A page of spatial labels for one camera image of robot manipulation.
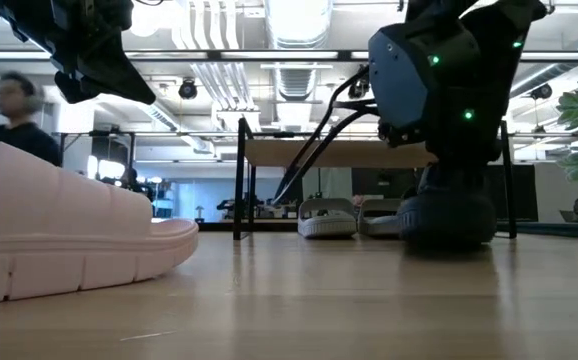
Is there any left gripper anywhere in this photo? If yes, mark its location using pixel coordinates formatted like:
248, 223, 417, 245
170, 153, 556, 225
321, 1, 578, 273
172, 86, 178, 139
48, 0, 157, 105

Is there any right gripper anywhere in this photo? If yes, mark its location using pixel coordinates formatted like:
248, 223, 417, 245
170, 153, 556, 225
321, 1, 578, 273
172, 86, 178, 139
378, 122, 500, 201

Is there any black slide sandal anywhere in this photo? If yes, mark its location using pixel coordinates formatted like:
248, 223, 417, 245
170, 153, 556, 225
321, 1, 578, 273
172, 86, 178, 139
397, 191, 498, 250

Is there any grey slide sandal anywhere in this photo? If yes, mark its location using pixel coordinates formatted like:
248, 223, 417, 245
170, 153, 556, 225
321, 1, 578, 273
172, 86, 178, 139
297, 197, 359, 239
357, 198, 403, 237

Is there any black monitor screen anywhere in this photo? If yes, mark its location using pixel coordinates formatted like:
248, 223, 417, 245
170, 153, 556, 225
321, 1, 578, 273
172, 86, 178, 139
486, 163, 540, 222

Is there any black ceiling spotlight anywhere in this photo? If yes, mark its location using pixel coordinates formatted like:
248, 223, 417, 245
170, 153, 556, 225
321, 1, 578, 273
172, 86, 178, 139
177, 78, 199, 101
529, 82, 554, 101

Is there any person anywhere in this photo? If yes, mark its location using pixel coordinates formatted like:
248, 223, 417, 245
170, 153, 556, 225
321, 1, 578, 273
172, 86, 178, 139
0, 71, 64, 169

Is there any pink slide sandal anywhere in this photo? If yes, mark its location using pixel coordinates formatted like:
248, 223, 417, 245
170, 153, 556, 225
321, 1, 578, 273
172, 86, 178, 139
0, 141, 200, 307

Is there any wooden shelf black metal frame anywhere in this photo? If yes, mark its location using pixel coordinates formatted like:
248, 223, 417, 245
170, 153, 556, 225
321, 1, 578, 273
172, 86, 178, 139
232, 117, 519, 241

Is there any black cable loop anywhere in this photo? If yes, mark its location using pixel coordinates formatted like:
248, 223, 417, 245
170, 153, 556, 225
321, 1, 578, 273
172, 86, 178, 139
272, 64, 385, 206

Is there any black aluminium rig frame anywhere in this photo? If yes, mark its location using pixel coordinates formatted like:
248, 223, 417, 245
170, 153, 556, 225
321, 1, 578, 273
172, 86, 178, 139
196, 218, 578, 241

